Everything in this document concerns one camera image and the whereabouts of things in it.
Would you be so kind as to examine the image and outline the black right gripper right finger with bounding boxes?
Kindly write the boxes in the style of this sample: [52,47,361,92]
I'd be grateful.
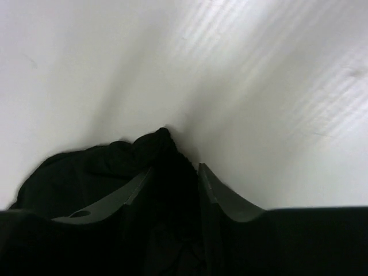
[198,163,265,223]

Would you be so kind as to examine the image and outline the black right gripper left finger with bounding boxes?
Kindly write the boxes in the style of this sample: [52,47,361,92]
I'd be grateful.
[52,168,154,224]

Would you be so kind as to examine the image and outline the black trousers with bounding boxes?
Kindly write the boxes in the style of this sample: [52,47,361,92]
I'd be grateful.
[1,128,207,275]

